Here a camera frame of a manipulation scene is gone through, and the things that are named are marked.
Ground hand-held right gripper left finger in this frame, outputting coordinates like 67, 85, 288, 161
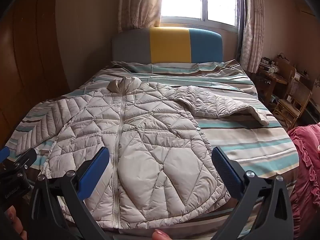
30, 146, 110, 240

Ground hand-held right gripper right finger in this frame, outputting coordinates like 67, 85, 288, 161
211, 146, 294, 240

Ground pink ruffled blanket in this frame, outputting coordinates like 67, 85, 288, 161
287, 122, 320, 233

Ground window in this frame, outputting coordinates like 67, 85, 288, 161
160, 0, 242, 27

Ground rattan chair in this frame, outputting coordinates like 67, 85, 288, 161
272, 77, 313, 130

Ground striped pillow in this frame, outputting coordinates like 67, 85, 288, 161
111, 60, 200, 74

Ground patterned beige curtain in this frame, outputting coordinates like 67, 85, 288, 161
117, 0, 164, 32
240, 0, 265, 74

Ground striped bed with sheet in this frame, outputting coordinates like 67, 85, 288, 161
5, 59, 300, 240

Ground grey yellow blue headboard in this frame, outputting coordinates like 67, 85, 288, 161
111, 26, 223, 64

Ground wooden side table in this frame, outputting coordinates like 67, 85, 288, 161
257, 67, 288, 105

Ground clutter of small boxes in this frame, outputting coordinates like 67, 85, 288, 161
260, 57, 279, 73

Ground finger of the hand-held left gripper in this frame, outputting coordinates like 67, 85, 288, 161
0, 147, 10, 165
10, 148, 37, 173

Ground beige quilted down jacket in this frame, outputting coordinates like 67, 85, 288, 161
10, 77, 270, 230

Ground brown wooden wardrobe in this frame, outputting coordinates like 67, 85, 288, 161
0, 0, 70, 145

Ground person's left hand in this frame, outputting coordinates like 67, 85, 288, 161
4, 204, 27, 240

